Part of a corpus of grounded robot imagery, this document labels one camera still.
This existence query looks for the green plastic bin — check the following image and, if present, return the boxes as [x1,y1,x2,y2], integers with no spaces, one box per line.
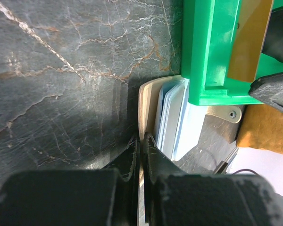
[181,0,283,105]

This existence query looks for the gold credit card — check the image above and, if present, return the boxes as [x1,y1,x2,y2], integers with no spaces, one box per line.
[228,0,274,82]

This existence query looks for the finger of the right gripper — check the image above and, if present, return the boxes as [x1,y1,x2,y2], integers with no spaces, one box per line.
[262,9,283,63]
[249,72,283,113]

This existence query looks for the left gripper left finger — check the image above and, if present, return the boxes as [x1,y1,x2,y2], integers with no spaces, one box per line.
[0,137,140,226]

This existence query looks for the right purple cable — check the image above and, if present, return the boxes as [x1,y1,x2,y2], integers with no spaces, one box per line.
[232,168,260,176]

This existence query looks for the mustard canvas tote bag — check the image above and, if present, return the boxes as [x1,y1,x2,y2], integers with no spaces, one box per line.
[236,104,283,154]

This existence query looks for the beige leather card holder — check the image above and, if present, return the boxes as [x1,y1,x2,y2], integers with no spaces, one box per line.
[138,75,242,226]

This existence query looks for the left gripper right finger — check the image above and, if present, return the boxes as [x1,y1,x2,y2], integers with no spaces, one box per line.
[143,133,283,226]

